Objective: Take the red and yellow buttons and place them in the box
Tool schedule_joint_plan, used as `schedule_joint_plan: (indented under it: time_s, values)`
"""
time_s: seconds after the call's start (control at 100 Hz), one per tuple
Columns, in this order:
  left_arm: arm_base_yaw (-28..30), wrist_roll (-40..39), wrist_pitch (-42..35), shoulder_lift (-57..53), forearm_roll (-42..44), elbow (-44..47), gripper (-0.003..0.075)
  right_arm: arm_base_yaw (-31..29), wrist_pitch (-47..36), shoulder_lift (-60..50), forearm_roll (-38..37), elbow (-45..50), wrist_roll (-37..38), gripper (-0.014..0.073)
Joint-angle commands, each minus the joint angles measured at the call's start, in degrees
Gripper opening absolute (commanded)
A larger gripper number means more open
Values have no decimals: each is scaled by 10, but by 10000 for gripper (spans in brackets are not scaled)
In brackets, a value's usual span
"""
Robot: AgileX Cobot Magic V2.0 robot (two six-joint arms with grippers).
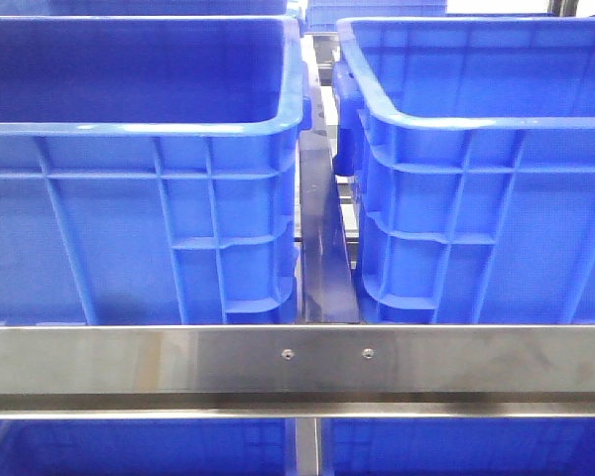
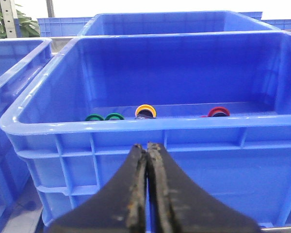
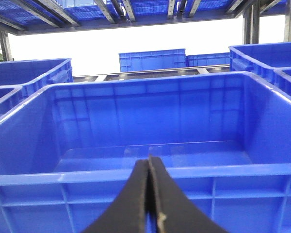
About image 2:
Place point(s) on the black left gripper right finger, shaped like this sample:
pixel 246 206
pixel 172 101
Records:
pixel 179 205

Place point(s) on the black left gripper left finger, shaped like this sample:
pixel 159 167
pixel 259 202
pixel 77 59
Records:
pixel 118 207

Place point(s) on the blue source bin with buttons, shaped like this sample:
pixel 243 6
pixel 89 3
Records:
pixel 244 159

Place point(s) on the green button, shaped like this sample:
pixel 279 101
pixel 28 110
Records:
pixel 114 116
pixel 94 117

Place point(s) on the green button left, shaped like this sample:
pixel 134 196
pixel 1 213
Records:
pixel 94 117

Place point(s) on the yellow push button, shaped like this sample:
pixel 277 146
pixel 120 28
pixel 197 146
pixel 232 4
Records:
pixel 145 111

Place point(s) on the red push button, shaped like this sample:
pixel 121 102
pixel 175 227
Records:
pixel 218 111

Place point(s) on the blue bin far left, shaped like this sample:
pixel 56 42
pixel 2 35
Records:
pixel 20 61

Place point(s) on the blue bin behind source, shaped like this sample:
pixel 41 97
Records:
pixel 172 22

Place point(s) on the blue crate far background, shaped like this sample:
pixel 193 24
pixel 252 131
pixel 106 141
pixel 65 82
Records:
pixel 61 26

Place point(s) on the green potted plant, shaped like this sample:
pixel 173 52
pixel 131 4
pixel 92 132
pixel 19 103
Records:
pixel 28 26

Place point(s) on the grey perforated shelf post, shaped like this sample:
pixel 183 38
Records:
pixel 10 18

